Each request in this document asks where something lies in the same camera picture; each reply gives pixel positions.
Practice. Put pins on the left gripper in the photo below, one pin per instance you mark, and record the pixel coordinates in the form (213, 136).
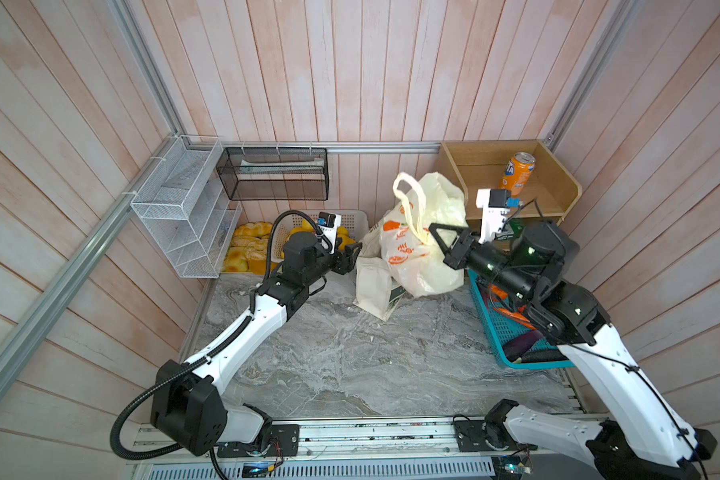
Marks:
(344, 260)

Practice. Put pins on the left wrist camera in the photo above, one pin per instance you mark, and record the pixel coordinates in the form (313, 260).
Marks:
(329, 223)

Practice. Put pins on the canvas tote bag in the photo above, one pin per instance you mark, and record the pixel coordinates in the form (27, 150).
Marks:
(377, 292)

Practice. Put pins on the dark cucumber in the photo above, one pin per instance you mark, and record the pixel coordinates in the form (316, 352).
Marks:
(541, 356)

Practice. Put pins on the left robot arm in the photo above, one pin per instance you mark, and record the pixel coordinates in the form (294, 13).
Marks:
(186, 399)

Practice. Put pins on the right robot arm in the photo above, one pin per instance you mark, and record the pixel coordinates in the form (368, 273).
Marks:
(644, 438)

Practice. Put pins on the carrot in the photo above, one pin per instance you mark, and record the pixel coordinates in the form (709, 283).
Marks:
(514, 316)

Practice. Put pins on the orange soda can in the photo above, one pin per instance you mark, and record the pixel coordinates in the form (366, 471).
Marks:
(517, 172)

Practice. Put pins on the black mesh basket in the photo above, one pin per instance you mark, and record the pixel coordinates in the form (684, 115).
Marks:
(274, 173)

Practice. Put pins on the purple eggplant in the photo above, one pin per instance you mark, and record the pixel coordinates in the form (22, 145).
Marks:
(521, 344)

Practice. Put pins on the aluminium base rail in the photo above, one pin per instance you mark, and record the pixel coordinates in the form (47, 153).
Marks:
(382, 448)

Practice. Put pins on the white wire rack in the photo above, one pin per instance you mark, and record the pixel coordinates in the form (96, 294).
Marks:
(184, 207)

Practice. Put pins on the teal plastic basket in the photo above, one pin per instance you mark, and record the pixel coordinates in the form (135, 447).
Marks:
(500, 330)

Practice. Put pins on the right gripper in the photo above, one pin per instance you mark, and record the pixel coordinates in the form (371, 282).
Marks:
(462, 250)

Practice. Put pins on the yellow plastic bag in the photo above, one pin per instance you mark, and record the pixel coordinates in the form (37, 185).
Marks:
(410, 251)

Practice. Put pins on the white plastic basket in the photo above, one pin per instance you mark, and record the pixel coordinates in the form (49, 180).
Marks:
(353, 222)

